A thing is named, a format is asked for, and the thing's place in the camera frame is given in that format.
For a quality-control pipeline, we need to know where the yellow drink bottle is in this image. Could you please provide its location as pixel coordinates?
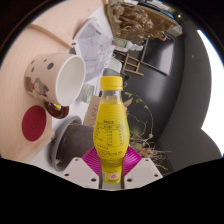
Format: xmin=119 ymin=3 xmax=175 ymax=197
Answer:
xmin=93 ymin=75 xmax=131 ymax=184

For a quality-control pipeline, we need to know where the ceiling strip light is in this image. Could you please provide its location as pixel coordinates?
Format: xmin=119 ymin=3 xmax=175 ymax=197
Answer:
xmin=196 ymin=29 xmax=224 ymax=158

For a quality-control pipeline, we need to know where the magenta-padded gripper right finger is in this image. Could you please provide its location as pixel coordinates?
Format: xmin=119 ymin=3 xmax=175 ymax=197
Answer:
xmin=122 ymin=146 xmax=164 ymax=190

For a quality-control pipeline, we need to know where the wooden easel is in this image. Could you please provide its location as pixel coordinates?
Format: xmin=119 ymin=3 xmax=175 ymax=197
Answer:
xmin=113 ymin=49 xmax=146 ymax=78

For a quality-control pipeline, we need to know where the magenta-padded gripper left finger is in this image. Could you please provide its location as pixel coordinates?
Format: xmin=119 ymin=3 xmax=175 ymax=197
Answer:
xmin=61 ymin=146 xmax=102 ymax=190

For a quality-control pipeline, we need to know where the grey plant saucer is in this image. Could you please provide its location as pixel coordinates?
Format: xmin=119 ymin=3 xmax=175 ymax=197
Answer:
xmin=47 ymin=114 xmax=83 ymax=173

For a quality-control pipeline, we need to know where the roll of tape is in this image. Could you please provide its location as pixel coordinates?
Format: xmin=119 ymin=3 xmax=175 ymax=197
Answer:
xmin=77 ymin=83 xmax=96 ymax=104

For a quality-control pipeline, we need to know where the black wall screen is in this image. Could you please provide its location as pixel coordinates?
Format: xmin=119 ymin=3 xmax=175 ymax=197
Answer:
xmin=141 ymin=31 xmax=176 ymax=76

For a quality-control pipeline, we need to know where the dried plant in grey pot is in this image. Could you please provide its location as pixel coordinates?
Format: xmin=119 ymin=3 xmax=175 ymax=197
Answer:
xmin=59 ymin=96 xmax=173 ymax=174

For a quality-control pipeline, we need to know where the small green spray bottle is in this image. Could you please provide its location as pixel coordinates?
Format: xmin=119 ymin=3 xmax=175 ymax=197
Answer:
xmin=112 ymin=36 xmax=144 ymax=53

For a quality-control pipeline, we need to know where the brown cardboard box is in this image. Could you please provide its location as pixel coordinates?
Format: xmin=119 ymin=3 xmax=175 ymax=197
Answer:
xmin=82 ymin=93 xmax=134 ymax=128

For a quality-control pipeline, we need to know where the beige spotted mug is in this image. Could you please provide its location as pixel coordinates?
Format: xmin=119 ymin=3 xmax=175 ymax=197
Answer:
xmin=24 ymin=53 xmax=87 ymax=119

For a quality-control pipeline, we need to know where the printed paper sheet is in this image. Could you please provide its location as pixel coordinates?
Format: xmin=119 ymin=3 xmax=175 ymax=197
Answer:
xmin=73 ymin=17 xmax=116 ymax=83

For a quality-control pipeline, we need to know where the flat round red coaster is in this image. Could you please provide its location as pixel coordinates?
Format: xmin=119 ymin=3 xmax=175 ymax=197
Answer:
xmin=21 ymin=105 xmax=48 ymax=142

